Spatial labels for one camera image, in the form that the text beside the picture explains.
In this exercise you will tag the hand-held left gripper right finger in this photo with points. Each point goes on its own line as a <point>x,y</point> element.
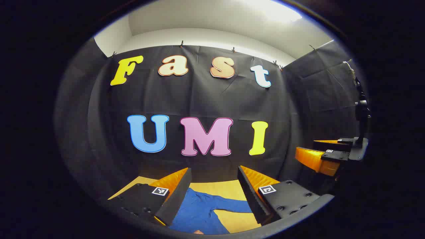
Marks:
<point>249,196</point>

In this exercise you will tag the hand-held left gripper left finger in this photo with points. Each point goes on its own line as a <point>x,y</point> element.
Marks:
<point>177,196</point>

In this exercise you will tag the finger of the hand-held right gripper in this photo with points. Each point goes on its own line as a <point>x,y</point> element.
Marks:
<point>312,160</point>
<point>328,146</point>

